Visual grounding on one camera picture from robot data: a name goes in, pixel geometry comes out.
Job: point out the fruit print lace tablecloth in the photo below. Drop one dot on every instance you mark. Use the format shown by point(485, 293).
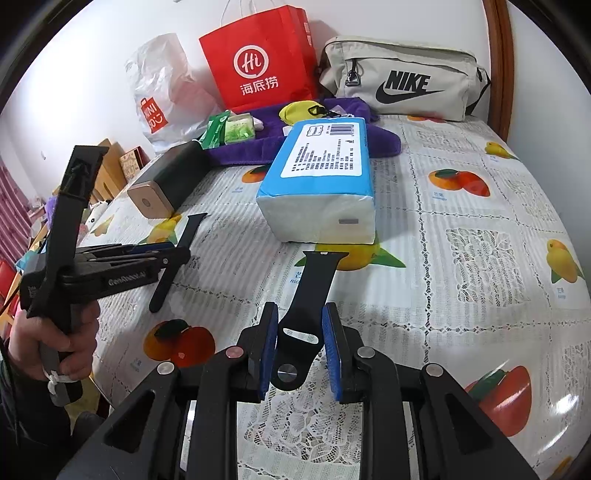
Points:
point(461, 277)

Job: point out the person's left hand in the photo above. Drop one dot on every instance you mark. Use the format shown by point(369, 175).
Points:
point(85, 341)

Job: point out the purple towel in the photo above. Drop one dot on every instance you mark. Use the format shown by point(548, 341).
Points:
point(249, 150)

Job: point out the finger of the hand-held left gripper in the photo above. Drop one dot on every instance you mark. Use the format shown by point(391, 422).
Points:
point(175, 258)
point(147, 249)

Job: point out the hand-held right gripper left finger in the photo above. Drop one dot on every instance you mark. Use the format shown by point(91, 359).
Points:
point(270, 350)

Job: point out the person's left forearm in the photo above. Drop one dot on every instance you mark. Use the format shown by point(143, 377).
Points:
point(27, 424)

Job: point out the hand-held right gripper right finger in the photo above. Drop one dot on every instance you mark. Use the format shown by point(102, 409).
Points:
point(332, 350)

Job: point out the red paper shopping bag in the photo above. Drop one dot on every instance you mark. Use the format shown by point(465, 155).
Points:
point(263, 60)

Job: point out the beige waist bag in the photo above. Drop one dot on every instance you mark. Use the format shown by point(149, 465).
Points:
point(406, 78)

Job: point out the light wooden chair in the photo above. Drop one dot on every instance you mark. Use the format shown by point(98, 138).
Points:
point(108, 170)

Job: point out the dark green wrapper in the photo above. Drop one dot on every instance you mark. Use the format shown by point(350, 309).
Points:
point(213, 131)

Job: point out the patterned brown box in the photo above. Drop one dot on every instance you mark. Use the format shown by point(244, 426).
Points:
point(133, 164)

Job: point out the brown wooden frame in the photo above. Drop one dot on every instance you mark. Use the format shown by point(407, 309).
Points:
point(498, 69)

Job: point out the bronze metal tissue box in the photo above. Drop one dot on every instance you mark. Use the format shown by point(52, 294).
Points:
point(171, 175)

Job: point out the blue tissue pack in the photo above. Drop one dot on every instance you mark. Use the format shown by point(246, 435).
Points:
point(323, 175)

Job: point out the pink striped curtain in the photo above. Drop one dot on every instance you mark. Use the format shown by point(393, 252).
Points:
point(11, 207)

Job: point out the white plastic shopping bag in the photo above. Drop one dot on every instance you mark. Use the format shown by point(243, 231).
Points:
point(161, 92)

